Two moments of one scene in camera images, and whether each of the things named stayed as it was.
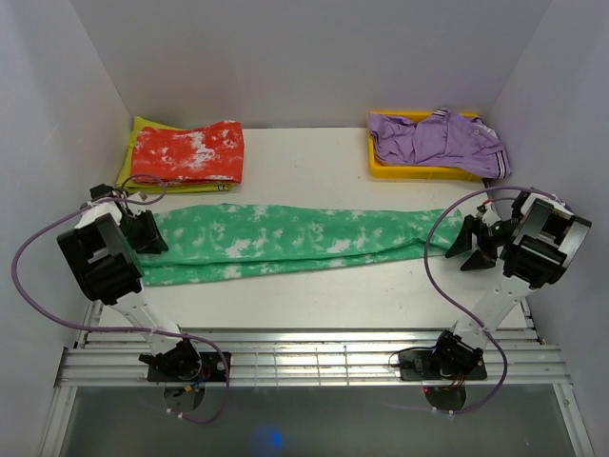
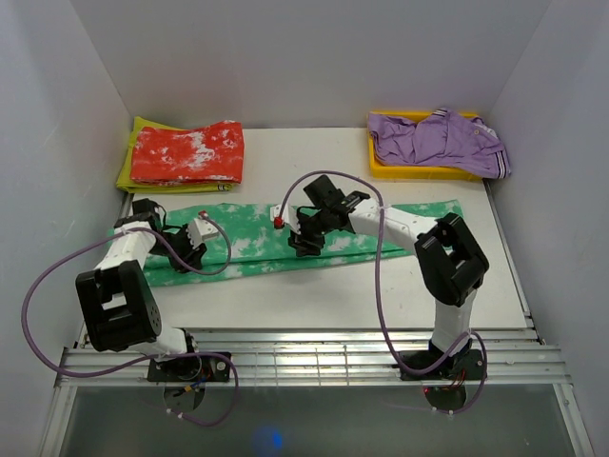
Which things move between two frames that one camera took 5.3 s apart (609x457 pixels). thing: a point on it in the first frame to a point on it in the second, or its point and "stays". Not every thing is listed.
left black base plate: x=213 y=369 stays
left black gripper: x=153 y=239 to x=192 y=257
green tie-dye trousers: x=210 y=240 stays
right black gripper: x=462 y=242 to x=304 y=245
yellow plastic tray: x=416 y=170 stays
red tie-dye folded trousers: x=209 y=151 stays
